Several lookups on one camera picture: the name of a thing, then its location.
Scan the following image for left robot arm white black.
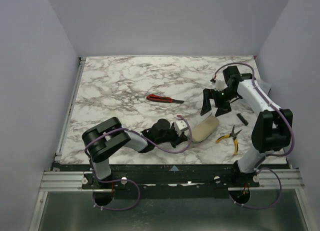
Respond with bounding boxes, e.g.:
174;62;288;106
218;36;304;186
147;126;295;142
81;115;192;180

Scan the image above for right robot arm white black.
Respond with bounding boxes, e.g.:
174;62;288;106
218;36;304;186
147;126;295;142
200;62;295;184

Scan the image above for black hex key holder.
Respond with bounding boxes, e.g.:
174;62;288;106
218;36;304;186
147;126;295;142
236;113;249;126

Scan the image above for blue tape triangle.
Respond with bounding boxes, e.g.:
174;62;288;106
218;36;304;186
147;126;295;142
170;165;180;172

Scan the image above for red black utility knife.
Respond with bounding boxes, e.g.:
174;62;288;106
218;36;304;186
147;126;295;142
146;94;185;104

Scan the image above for clear plastic screw box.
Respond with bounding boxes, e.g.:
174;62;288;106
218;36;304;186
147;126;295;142
257;79;271;96

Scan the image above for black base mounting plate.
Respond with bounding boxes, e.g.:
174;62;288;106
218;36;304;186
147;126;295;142
79;163;261;200

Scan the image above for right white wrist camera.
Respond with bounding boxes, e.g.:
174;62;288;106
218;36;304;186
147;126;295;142
213;79;226;91

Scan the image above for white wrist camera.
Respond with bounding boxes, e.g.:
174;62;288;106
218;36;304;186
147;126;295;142
213;79;226;91
173;119;190;136

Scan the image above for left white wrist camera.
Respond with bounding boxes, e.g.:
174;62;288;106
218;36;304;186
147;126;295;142
173;119;190;136

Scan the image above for yellow handled pliers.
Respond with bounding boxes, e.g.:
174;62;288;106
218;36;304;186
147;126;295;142
215;124;242;156

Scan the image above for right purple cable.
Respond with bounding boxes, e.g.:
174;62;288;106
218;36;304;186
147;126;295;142
211;62;294;209

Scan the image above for aluminium rail frame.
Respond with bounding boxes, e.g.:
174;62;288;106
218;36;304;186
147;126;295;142
27;57;310;231

